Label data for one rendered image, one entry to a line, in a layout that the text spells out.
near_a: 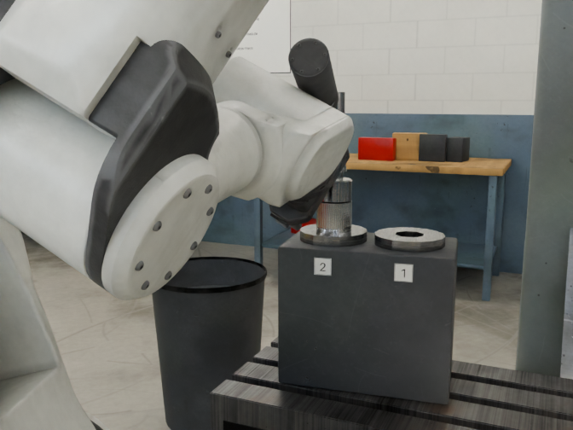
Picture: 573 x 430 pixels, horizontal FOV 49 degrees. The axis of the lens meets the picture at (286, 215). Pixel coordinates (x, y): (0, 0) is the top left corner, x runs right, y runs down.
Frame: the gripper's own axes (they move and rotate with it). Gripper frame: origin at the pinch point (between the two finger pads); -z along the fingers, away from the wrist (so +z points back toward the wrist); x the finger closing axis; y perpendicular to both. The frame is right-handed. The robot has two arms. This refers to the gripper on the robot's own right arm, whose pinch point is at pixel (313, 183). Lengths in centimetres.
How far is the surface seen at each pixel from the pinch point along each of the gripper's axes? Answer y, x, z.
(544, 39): -14, 43, -26
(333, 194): -2.1, 0.7, -4.0
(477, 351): -60, 6, -276
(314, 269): -5.1, -8.7, -3.9
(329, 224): -3.5, -2.8, -5.5
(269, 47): 191, 139, -412
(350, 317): -12.0, -11.4, -5.6
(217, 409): -3.6, -30.5, -6.9
